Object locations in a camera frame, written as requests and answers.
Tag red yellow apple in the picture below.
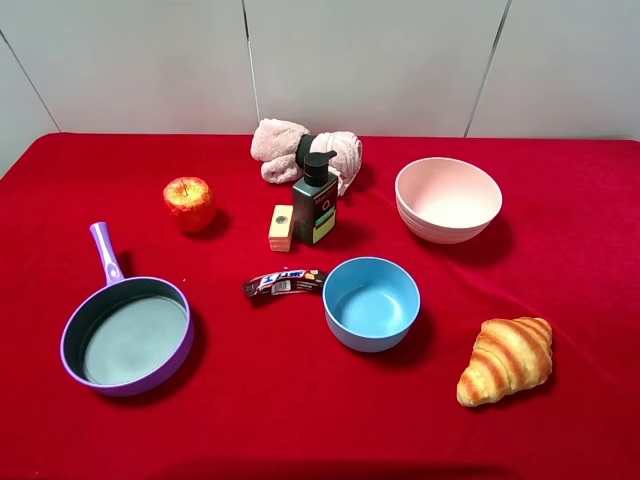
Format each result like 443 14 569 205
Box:
163 177 217 234

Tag small yellow box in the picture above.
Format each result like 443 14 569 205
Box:
268 205 294 252

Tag pink bowl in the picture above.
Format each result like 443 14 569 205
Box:
394 157 503 244

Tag purple frying pan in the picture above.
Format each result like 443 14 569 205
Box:
59 222 195 397

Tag red velvet tablecloth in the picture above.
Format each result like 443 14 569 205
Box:
1 134 639 479

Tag blue bowl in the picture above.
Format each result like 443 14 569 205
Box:
322 256 421 353

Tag chocolate bar wrapper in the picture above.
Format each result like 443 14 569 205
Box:
243 269 328 298

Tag black pump bottle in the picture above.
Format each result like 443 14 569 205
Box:
293 150 338 246

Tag croissant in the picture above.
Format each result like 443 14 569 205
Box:
456 317 553 407

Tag pink rolled towel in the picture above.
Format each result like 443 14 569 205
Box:
250 118 362 196

